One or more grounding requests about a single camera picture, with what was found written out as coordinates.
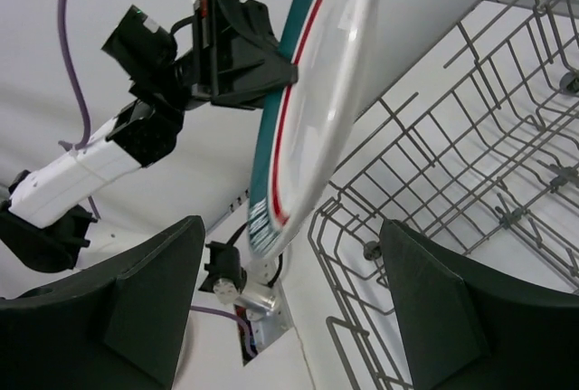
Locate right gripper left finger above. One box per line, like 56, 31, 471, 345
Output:
1, 215, 204, 389

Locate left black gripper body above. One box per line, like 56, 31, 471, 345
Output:
184, 0, 270, 107

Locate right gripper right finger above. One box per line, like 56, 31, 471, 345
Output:
379, 220, 578, 389

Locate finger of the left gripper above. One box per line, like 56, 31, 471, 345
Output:
210, 63, 299, 109
234, 0, 280, 60

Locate green red rimmed plate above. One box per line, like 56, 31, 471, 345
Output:
247, 0, 377, 260

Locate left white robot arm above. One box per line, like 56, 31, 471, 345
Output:
1, 0, 299, 273

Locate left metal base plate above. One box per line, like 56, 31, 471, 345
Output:
234, 280, 293, 355

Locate grey wire dish rack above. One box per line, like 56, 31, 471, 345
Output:
308, 0, 578, 389

